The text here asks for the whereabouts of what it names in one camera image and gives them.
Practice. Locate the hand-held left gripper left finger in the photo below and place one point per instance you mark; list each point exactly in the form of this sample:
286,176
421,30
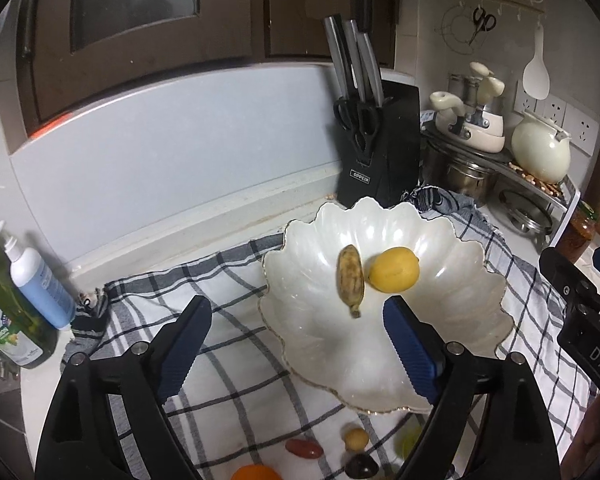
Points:
182,355

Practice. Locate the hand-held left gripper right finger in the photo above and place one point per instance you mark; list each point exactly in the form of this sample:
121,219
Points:
410,350

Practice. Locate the green apple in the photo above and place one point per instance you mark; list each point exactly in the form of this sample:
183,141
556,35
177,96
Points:
409,442

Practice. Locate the small yellow fruit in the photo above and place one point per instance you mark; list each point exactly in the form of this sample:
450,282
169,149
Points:
355,439

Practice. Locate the white scalloped bowl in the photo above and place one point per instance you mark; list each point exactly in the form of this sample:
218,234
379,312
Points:
440,240

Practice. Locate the dark purple plum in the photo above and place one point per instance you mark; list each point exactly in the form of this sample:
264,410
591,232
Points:
361,466

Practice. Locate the orange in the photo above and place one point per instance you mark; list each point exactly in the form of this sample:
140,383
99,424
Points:
255,473

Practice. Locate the red cherry tomato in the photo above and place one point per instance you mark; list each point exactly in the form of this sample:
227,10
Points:
305,448

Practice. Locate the person's right hand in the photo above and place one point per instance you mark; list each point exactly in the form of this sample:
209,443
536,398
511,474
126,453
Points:
597,440

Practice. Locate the red sauce jar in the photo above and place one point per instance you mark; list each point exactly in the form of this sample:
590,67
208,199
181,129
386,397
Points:
580,235

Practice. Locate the black white checked cloth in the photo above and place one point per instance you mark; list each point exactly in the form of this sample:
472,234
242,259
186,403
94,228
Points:
240,320

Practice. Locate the steel pot lid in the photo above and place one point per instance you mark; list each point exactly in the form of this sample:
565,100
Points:
527,210

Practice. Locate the metal shelf rack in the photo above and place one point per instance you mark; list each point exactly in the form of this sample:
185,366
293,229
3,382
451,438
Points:
567,195

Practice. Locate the yellow lemon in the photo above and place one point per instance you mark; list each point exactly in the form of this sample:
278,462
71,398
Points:
394,270

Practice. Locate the spotted small banana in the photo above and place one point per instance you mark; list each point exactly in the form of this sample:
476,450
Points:
350,275

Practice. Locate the wooden bead trivet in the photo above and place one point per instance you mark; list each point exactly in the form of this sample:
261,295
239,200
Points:
527,177

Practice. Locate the cream kettle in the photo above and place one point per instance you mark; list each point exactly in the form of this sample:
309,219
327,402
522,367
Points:
540,150

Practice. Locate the steel pot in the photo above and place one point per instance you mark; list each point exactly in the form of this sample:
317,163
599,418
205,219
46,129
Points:
455,175

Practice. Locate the blue pump lotion bottle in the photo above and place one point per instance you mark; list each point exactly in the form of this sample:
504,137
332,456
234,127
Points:
40,285

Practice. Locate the green dish soap bottle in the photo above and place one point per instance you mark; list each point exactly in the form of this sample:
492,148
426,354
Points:
7,320

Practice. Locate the white rice spatula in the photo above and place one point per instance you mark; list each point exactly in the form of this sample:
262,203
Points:
536,77

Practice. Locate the black knife block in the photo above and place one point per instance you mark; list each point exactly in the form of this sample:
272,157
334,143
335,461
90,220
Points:
397,150

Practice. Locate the black kitchen scissors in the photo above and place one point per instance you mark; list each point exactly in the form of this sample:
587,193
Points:
362,122

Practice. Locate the black hanging scissors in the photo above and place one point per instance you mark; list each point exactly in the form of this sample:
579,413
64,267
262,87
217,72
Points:
481,22

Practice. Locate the white wall socket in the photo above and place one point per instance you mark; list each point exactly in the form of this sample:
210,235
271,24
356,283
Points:
521,102
555,110
586,132

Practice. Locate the wall hook rail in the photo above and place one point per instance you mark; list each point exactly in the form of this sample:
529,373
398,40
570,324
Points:
500,0

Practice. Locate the dark brown wall cabinet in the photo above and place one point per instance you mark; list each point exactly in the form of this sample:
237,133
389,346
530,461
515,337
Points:
230,25

